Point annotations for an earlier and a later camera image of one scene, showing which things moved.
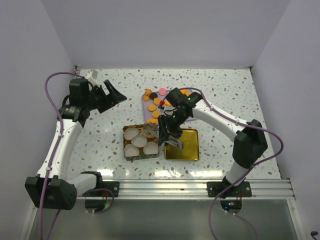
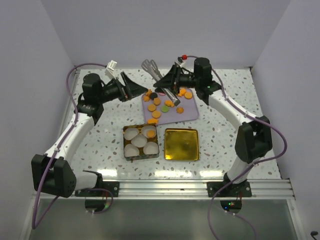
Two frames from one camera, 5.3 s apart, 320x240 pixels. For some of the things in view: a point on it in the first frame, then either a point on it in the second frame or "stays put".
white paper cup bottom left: (130, 150) stays put
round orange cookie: (151, 107) stays put
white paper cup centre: (140, 140) stays put
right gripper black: (164, 132) to (172, 79)
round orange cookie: (155, 114) stays put
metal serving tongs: (173, 140) to (151, 66)
